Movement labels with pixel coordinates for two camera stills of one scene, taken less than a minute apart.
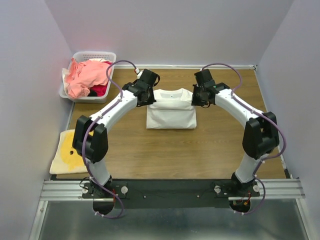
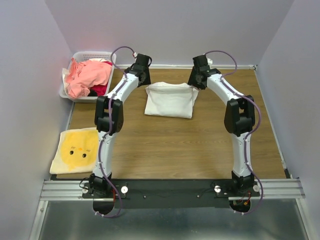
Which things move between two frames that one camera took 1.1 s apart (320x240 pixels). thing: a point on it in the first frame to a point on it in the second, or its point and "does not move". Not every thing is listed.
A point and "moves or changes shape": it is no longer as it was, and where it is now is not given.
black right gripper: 196,87 to 193,72
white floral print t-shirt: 172,110 moves or changes shape
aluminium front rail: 72,190 does not move
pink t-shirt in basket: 81,76 does not move
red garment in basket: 101,90 does not move
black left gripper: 150,89 to 146,70
